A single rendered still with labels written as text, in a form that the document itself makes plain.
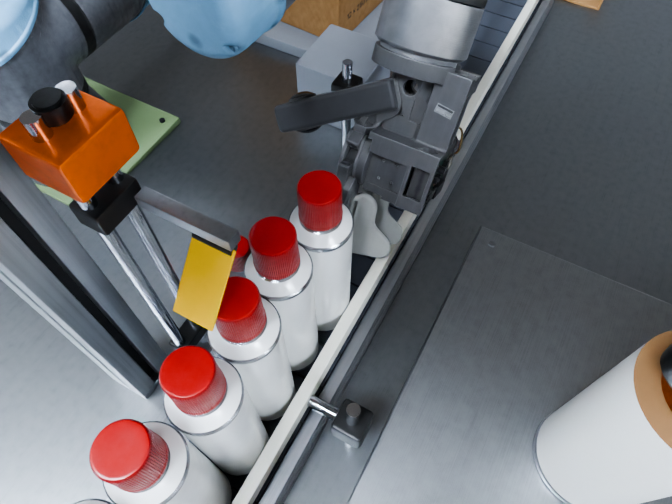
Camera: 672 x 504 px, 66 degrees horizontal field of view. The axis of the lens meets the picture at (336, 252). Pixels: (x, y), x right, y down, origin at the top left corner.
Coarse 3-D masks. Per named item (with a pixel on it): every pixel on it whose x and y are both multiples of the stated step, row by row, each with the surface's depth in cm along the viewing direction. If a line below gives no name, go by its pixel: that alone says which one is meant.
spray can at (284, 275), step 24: (264, 240) 35; (288, 240) 35; (264, 264) 35; (288, 264) 36; (312, 264) 39; (264, 288) 37; (288, 288) 37; (312, 288) 40; (288, 312) 40; (312, 312) 43; (288, 336) 43; (312, 336) 46; (312, 360) 51
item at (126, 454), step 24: (120, 432) 28; (144, 432) 28; (168, 432) 32; (96, 456) 27; (120, 456) 27; (144, 456) 27; (168, 456) 31; (192, 456) 33; (120, 480) 27; (144, 480) 28; (168, 480) 30; (192, 480) 33; (216, 480) 39
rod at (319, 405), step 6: (312, 396) 47; (312, 402) 46; (318, 402) 46; (324, 402) 46; (312, 408) 46; (318, 408) 46; (324, 408) 46; (330, 408) 46; (336, 408) 46; (324, 414) 46; (330, 414) 46
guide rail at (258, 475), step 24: (528, 0) 78; (504, 48) 72; (480, 96) 67; (408, 216) 57; (384, 264) 53; (360, 288) 52; (360, 312) 52; (336, 336) 49; (312, 384) 47; (288, 408) 46; (288, 432) 45; (264, 456) 43; (264, 480) 44
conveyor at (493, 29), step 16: (496, 0) 84; (512, 0) 84; (496, 16) 81; (512, 16) 81; (480, 32) 79; (496, 32) 79; (480, 48) 77; (496, 48) 77; (512, 48) 77; (464, 64) 75; (480, 64) 75; (480, 80) 74; (496, 80) 79; (400, 208) 62; (352, 256) 58; (368, 256) 58; (352, 272) 57; (384, 272) 57; (352, 288) 56; (368, 304) 55; (320, 336) 53; (320, 352) 52; (304, 416) 49; (272, 432) 48; (288, 448) 50; (240, 480) 46
